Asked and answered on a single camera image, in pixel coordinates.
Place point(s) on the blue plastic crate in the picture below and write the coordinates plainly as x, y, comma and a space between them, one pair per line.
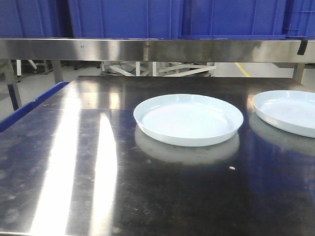
34, 19
126, 19
233, 19

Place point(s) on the stainless steel shelf rail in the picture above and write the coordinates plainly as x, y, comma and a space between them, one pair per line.
158, 50

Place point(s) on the middle blue plastic crate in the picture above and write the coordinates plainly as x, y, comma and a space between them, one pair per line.
126, 19

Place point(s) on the white frame in background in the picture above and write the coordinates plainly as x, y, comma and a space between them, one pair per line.
164, 69

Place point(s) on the left steel shelf post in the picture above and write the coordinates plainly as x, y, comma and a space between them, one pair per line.
57, 70

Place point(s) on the light blue plate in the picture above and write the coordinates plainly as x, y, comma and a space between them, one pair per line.
188, 120
292, 111

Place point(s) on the right steel shelf post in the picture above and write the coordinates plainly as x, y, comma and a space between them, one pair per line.
298, 72

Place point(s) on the steel shelf post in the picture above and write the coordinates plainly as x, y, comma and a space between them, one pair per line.
57, 70
298, 72

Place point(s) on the left blue plastic crate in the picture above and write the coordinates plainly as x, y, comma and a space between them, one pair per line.
34, 19

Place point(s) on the far right blue crate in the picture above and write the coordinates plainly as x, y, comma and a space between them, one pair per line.
299, 19

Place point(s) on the right blue plastic crate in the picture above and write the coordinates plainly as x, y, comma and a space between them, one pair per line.
233, 19

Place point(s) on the black tape strip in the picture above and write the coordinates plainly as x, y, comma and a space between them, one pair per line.
302, 47

